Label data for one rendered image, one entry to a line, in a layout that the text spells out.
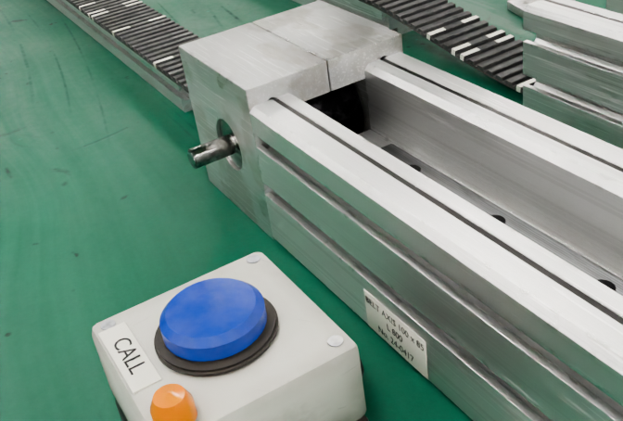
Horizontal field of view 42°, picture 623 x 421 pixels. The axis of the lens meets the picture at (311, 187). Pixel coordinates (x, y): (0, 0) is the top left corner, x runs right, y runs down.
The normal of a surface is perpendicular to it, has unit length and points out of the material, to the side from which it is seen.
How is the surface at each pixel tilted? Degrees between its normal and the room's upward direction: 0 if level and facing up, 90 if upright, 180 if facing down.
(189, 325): 3
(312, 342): 0
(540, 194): 90
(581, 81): 90
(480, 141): 90
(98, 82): 0
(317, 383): 90
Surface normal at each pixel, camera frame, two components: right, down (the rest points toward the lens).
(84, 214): -0.13, -0.85
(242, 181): -0.85, 0.36
